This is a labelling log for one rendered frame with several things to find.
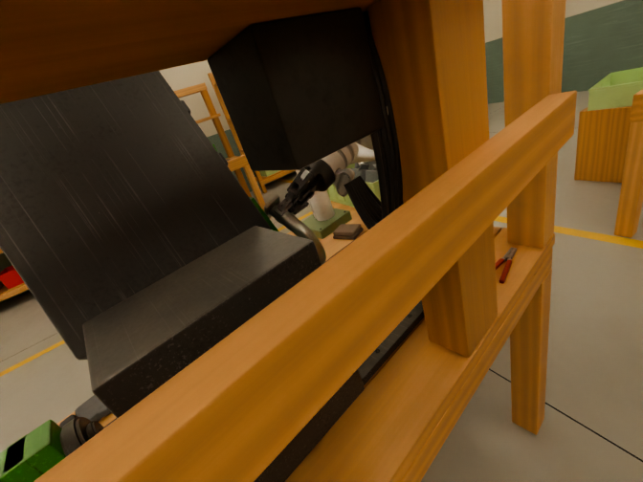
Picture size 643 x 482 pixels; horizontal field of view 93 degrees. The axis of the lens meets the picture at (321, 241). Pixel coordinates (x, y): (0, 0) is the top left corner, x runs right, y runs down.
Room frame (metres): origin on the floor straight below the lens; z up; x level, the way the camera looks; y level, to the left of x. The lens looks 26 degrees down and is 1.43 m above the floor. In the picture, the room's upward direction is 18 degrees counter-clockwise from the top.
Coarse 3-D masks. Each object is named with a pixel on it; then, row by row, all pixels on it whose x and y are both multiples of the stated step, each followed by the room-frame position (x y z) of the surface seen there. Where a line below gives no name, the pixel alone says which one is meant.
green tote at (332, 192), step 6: (378, 180) 1.42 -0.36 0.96; (330, 186) 1.80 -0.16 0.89; (372, 186) 1.40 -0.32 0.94; (378, 186) 1.41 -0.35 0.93; (330, 192) 1.82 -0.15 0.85; (336, 192) 1.76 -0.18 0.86; (378, 192) 1.41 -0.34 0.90; (330, 198) 1.83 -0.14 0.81; (336, 198) 1.77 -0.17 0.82; (342, 198) 1.71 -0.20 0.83; (348, 198) 1.64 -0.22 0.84; (378, 198) 1.41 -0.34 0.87; (348, 204) 1.66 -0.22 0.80
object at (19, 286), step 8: (0, 248) 4.20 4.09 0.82; (8, 272) 4.21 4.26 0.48; (16, 272) 4.24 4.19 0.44; (0, 280) 4.15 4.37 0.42; (8, 280) 4.18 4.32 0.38; (16, 280) 4.21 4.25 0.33; (0, 288) 4.29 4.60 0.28; (8, 288) 4.15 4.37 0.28; (16, 288) 4.16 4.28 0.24; (24, 288) 4.15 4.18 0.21; (0, 296) 4.04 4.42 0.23; (8, 296) 4.07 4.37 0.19
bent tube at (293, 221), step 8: (272, 200) 0.62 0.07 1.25; (264, 208) 0.62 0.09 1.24; (272, 208) 0.62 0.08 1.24; (280, 216) 0.61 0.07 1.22; (288, 216) 0.61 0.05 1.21; (288, 224) 0.60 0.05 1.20; (296, 224) 0.59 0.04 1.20; (304, 224) 0.60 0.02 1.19; (296, 232) 0.59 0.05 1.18; (304, 232) 0.58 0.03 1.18; (312, 232) 0.59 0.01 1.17; (312, 240) 0.58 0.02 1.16; (320, 248) 0.58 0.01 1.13; (320, 256) 0.59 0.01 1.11
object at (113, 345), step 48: (240, 240) 0.49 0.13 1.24; (288, 240) 0.43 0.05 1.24; (144, 288) 0.43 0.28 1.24; (192, 288) 0.38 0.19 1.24; (240, 288) 0.33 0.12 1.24; (288, 288) 0.36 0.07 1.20; (96, 336) 0.33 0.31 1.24; (144, 336) 0.30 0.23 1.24; (192, 336) 0.29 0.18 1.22; (96, 384) 0.24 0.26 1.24; (144, 384) 0.25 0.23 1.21
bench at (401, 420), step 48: (528, 288) 0.59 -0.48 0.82; (528, 336) 0.68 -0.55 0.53; (384, 384) 0.41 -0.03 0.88; (432, 384) 0.38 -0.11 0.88; (528, 384) 0.68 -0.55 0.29; (336, 432) 0.35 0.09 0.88; (384, 432) 0.33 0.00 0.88; (432, 432) 0.33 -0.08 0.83; (288, 480) 0.30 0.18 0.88; (336, 480) 0.28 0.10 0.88; (384, 480) 0.26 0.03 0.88
